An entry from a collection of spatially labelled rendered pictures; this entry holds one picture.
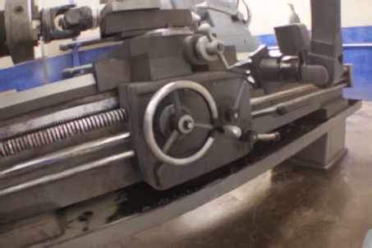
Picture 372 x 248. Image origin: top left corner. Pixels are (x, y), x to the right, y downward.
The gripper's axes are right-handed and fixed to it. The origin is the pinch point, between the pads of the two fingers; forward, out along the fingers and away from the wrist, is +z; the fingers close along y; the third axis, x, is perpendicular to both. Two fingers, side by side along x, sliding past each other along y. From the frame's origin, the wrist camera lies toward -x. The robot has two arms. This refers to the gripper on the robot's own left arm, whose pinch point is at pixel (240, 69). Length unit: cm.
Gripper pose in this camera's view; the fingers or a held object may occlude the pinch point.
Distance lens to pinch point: 64.0
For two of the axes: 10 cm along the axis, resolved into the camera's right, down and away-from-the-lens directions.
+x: -7.0, 6.1, -3.7
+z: -5.6, -1.4, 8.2
